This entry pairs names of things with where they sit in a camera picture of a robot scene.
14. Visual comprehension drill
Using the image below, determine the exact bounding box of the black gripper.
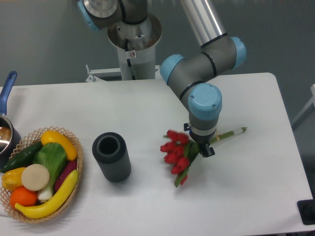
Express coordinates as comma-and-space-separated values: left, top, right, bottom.
184, 122, 217, 158

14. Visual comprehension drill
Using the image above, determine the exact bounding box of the red tulip bouquet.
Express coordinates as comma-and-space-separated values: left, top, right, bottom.
160, 126, 248, 188

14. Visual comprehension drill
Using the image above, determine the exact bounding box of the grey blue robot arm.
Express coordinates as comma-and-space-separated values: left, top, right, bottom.
77, 0, 247, 157

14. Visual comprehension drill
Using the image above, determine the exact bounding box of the dark grey ribbed vase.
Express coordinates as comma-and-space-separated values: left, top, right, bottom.
92, 132, 131, 182

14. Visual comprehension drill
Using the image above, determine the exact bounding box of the black box at edge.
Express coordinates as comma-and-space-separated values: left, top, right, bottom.
297, 199, 315, 225

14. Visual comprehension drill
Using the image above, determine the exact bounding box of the purple sweet potato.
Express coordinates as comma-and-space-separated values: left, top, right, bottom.
54, 160, 77, 193

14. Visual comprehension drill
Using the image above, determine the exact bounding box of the green bok choy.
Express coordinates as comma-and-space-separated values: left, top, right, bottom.
32, 143, 66, 203

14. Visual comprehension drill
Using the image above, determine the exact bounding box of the yellow squash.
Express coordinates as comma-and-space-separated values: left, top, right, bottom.
40, 130, 77, 161

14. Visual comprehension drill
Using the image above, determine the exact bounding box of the woven wicker basket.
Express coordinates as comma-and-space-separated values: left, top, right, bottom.
0, 126, 83, 224

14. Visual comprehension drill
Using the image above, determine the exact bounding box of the beige round disc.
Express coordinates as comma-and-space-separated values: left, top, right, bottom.
21, 164, 50, 191

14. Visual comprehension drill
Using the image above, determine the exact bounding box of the yellow banana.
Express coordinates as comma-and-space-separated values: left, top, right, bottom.
15, 170, 79, 219

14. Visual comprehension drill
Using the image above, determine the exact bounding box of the green cucumber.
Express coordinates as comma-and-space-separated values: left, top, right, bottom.
0, 142, 43, 173

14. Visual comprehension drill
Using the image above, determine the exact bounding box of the orange fruit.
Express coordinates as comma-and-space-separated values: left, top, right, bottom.
10, 187, 37, 209

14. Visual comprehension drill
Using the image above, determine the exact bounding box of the yellow bell pepper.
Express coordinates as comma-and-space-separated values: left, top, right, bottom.
1, 167, 26, 191

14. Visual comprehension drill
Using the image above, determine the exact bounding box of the white frame at right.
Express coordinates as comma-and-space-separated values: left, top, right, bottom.
291, 84, 315, 132

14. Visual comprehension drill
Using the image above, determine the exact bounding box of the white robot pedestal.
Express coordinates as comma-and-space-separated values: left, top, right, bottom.
86, 13, 162, 82

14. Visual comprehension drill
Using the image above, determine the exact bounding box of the blue handled saucepan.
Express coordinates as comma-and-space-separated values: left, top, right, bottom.
0, 71, 21, 168

